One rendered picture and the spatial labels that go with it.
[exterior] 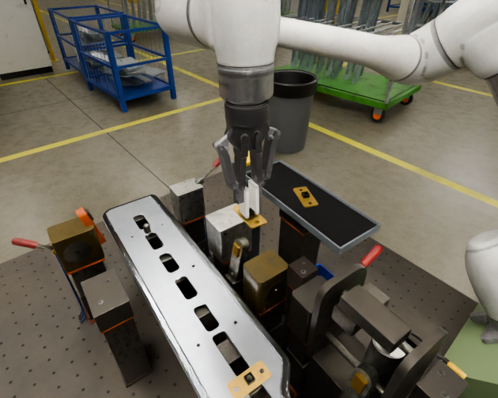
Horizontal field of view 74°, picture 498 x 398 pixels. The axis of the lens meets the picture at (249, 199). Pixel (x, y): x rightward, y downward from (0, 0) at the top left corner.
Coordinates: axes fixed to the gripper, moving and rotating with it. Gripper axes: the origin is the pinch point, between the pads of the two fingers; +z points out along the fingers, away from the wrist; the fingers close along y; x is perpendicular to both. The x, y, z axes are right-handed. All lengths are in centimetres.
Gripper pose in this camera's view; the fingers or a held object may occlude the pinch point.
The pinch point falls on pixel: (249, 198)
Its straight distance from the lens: 66.7
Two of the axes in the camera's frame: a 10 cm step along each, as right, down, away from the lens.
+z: 0.2, 8.3, 5.6
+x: 5.0, 4.8, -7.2
